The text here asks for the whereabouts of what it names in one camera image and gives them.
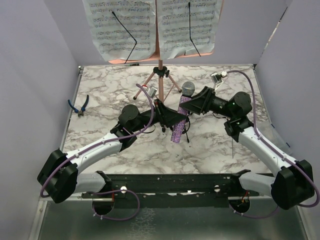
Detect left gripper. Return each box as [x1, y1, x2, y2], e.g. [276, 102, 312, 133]
[131, 99, 186, 133]

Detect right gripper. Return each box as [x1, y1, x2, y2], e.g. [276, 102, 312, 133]
[180, 86, 235, 119]

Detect black microphone shock mount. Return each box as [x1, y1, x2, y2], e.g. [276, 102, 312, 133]
[161, 111, 193, 144]

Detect purple glitter microphone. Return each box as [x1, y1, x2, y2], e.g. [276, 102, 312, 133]
[170, 81, 195, 144]

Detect pink music stand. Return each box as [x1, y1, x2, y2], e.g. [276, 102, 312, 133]
[109, 0, 211, 91]

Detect sheet music page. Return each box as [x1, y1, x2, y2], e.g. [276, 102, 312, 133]
[83, 0, 156, 62]
[156, 0, 224, 60]

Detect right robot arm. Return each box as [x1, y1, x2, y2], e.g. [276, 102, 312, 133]
[179, 86, 318, 210]

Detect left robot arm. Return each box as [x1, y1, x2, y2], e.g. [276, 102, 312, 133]
[37, 99, 186, 204]

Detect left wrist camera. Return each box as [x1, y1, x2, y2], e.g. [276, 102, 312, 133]
[142, 84, 158, 99]

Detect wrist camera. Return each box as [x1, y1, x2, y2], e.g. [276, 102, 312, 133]
[210, 71, 228, 92]
[142, 84, 158, 99]

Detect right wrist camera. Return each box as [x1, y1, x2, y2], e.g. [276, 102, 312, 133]
[210, 71, 228, 92]

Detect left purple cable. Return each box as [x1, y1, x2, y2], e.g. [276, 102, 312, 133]
[39, 83, 156, 221]

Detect purple cable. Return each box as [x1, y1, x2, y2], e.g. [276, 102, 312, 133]
[226, 69, 320, 219]
[39, 83, 156, 221]

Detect yellow handled screwdriver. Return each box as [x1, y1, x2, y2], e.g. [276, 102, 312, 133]
[231, 138, 234, 159]

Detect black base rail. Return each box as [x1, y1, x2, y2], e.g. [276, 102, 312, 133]
[79, 171, 305, 208]

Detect blue handled pliers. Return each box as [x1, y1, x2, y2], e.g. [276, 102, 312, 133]
[67, 94, 90, 118]

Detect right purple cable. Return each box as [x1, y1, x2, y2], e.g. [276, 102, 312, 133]
[226, 69, 320, 219]

